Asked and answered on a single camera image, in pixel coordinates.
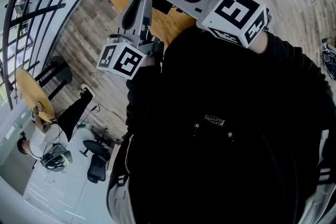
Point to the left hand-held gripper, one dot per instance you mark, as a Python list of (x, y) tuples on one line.
[(123, 61)]

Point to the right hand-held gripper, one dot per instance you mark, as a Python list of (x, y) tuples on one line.
[(236, 11)]

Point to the person's right forearm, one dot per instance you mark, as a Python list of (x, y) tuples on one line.
[(283, 55)]

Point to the person's left forearm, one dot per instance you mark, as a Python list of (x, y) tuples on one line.
[(147, 70)]

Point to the black round stool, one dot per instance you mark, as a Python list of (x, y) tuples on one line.
[(59, 70)]

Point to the black metal railing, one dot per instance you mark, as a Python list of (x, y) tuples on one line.
[(31, 13)]

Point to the round wooden side table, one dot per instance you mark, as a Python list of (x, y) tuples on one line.
[(32, 93)]

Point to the person's black jacket torso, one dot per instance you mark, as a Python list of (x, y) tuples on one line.
[(210, 126)]

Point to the black office chair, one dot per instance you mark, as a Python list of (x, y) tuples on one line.
[(95, 162)]

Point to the black and white sneaker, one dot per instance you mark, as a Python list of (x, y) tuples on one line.
[(329, 59)]

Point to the black headset with yellow trim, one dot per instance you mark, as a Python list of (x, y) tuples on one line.
[(57, 158)]

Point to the white work table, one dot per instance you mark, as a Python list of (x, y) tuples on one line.
[(60, 186)]

